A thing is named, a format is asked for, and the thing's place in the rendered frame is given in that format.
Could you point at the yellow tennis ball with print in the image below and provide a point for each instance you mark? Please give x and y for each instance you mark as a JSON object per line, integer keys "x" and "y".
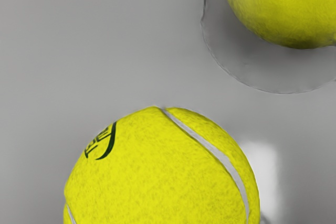
{"x": 157, "y": 176}

